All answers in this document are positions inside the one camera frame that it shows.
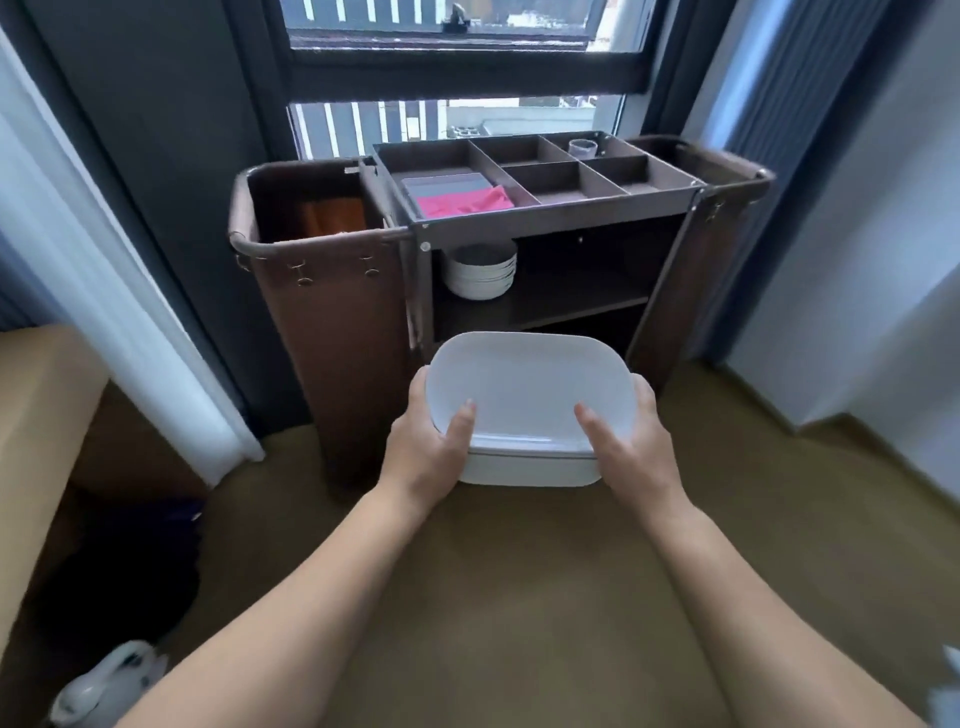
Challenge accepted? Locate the person's right hand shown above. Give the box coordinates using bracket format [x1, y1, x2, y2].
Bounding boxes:
[574, 375, 695, 527]

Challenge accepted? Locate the person's left hand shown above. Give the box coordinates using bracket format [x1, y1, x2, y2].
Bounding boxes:
[375, 364, 479, 519]

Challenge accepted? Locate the pile of white oblong plates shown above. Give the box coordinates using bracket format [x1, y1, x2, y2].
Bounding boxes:
[424, 331, 642, 489]

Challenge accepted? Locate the brown housekeeping cart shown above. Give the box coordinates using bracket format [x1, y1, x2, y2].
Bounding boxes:
[228, 130, 777, 482]

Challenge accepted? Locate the pile of white round plates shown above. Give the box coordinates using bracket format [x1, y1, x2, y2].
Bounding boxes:
[439, 240, 519, 302]

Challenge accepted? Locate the pink cleaning cloth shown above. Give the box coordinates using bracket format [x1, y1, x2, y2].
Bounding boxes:
[415, 184, 518, 221]

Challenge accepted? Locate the person's right forearm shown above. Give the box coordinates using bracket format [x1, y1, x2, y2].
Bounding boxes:
[645, 502, 924, 728]

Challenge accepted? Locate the person's left forearm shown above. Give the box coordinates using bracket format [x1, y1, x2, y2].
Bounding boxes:
[120, 487, 429, 728]

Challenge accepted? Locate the grey shallow tray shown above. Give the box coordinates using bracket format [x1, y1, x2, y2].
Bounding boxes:
[397, 168, 519, 222]

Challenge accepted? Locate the black bin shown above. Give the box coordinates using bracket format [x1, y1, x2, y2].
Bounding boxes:
[33, 495, 204, 650]

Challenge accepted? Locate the white sheer curtain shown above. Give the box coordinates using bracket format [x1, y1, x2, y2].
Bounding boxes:
[0, 30, 267, 486]

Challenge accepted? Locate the grey curtain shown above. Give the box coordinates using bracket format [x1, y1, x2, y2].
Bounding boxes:
[697, 0, 932, 362]

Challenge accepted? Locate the white electric kettle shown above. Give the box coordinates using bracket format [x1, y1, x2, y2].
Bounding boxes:
[48, 640, 171, 728]

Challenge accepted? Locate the dark window frame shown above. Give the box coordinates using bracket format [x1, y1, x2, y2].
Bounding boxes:
[225, 0, 737, 152]

